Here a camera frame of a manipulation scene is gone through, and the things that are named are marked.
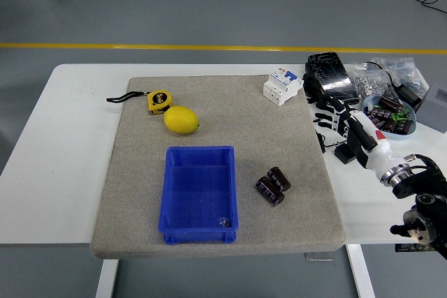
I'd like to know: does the light blue bowl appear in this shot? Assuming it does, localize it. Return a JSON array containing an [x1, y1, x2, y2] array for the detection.
[[361, 94, 418, 141]]

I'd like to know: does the thin black cable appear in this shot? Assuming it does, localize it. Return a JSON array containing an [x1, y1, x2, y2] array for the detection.
[[315, 130, 337, 154]]

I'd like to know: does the white circuit breaker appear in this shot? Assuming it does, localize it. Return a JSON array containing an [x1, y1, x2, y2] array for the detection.
[[262, 69, 305, 107]]

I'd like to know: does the white table leg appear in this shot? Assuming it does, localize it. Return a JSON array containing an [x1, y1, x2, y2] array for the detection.
[[95, 259, 120, 298], [345, 244, 376, 298]]

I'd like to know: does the yellow lemon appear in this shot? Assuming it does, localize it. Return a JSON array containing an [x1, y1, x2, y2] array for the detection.
[[163, 105, 200, 135]]

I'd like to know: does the grey box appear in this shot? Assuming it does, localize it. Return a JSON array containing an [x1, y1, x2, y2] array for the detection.
[[416, 81, 447, 130]]

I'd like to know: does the clear bag of blue parts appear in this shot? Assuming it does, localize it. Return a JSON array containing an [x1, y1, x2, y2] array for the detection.
[[370, 56, 430, 94]]

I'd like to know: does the grey-brown mat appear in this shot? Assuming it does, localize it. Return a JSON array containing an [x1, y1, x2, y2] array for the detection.
[[89, 74, 347, 260]]

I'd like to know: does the clear bag of metal nuts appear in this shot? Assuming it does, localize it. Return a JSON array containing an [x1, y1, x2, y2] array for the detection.
[[350, 61, 393, 100]]

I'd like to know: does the blue plastic box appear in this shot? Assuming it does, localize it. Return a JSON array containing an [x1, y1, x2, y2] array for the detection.
[[157, 144, 241, 246]]

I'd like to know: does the clear acrylic piece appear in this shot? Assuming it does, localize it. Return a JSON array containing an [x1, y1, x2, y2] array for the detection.
[[304, 251, 335, 262]]

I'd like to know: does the black cracked-screen phone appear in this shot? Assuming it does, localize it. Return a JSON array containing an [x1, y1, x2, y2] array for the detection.
[[307, 51, 356, 92]]

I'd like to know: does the black power adapter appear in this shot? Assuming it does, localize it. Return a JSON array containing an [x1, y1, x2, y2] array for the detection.
[[397, 82, 424, 109]]

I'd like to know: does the yellow tape measure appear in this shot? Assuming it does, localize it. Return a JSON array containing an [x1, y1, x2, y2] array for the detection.
[[106, 89, 174, 116]]

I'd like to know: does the black ribbed case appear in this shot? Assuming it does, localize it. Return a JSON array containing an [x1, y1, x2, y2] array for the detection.
[[302, 60, 360, 109]]

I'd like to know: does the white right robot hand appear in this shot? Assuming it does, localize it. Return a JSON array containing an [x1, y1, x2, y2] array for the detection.
[[313, 97, 403, 179]]

